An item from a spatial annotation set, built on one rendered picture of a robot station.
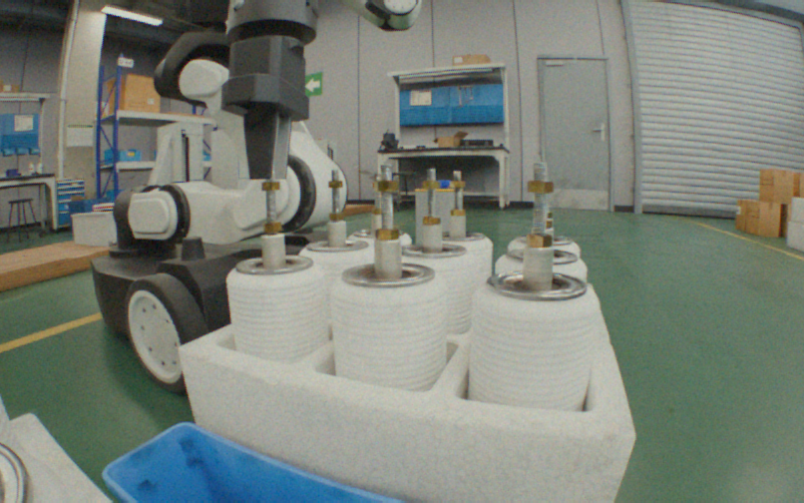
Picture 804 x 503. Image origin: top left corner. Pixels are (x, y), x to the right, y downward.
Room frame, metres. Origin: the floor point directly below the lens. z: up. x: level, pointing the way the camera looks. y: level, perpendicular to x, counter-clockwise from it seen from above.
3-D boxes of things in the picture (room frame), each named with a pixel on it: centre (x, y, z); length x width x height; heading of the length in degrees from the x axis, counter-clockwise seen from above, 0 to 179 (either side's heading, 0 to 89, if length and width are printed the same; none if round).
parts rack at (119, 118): (4.94, 3.43, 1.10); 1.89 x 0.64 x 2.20; 159
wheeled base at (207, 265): (0.87, 0.53, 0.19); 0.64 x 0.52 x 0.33; 69
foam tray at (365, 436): (0.42, -0.03, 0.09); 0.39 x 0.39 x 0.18; 68
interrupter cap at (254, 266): (0.36, 0.12, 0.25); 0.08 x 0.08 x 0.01
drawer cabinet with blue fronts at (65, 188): (3.99, 4.53, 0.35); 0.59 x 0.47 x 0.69; 69
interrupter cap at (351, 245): (0.47, 0.08, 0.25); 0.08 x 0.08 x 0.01
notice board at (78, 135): (4.61, 4.83, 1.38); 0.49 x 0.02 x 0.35; 159
